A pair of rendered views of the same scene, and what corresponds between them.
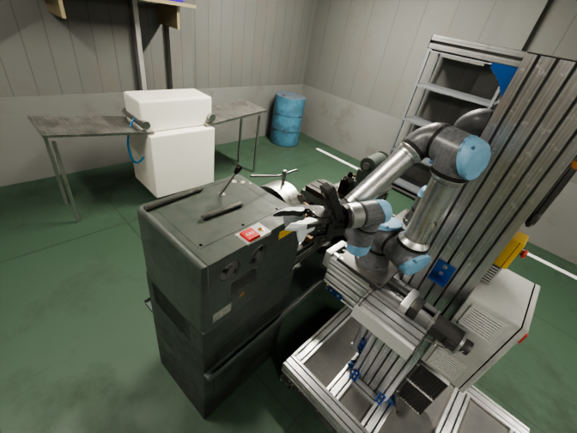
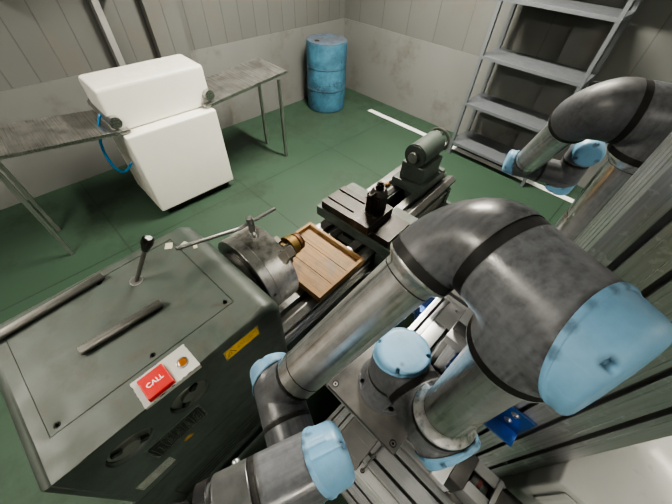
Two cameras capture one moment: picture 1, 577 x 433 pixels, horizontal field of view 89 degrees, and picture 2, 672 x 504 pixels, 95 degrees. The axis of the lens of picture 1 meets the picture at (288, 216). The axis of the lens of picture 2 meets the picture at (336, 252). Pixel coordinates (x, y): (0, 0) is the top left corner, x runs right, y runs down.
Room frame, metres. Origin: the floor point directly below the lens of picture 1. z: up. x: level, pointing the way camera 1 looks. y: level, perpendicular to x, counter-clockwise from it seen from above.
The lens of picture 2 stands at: (0.72, -0.28, 2.00)
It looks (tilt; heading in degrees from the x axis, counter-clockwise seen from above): 49 degrees down; 5
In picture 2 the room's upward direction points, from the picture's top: 3 degrees clockwise
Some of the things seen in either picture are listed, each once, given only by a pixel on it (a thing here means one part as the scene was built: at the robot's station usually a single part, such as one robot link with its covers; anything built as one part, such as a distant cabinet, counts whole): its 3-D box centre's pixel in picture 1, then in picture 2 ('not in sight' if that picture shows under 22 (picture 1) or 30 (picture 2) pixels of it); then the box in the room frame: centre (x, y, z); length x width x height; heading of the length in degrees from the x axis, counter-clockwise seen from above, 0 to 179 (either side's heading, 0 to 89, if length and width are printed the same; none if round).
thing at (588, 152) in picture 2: not in sight; (586, 147); (1.62, -0.91, 1.56); 0.11 x 0.08 x 0.09; 163
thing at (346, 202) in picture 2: (335, 196); (364, 214); (1.92, -0.31, 0.95); 0.43 x 0.18 x 0.04; 55
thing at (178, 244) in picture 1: (225, 240); (164, 346); (1.07, 0.28, 1.06); 0.59 x 0.48 x 0.39; 145
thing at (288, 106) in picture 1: (287, 118); (326, 74); (5.32, 0.36, 0.42); 0.55 x 0.55 x 0.85
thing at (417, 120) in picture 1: (437, 134); (530, 75); (4.17, -1.79, 0.96); 0.96 x 0.40 x 1.91; 52
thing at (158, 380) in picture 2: (250, 234); (156, 382); (0.92, 0.14, 1.26); 0.06 x 0.06 x 0.02; 55
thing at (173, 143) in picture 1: (173, 143); (168, 137); (3.12, 1.48, 0.55); 2.38 x 0.58 x 1.11; 141
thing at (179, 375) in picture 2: (252, 237); (170, 378); (0.94, 0.13, 1.23); 0.13 x 0.08 x 0.06; 145
